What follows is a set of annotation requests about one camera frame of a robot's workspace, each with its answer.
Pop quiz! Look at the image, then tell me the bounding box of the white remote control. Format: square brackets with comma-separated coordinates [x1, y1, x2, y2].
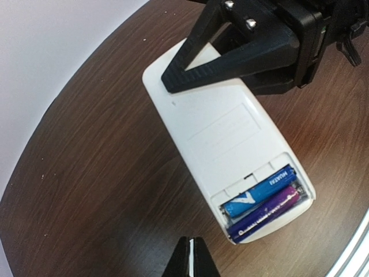
[142, 44, 316, 244]

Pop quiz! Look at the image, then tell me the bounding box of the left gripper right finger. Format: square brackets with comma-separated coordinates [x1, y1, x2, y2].
[191, 237, 219, 276]

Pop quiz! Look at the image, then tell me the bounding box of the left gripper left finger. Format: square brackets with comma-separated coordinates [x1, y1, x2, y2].
[163, 237, 190, 277]

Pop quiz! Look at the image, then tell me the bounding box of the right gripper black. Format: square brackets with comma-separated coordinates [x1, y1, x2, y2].
[161, 1, 362, 95]

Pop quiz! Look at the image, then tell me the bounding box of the blue AAA battery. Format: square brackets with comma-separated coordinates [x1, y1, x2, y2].
[223, 165, 297, 218]

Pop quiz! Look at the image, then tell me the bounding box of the aluminium front rail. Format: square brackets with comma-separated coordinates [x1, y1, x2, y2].
[326, 210, 369, 276]

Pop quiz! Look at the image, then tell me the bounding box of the purple AAA battery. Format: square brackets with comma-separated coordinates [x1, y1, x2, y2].
[228, 186, 300, 244]

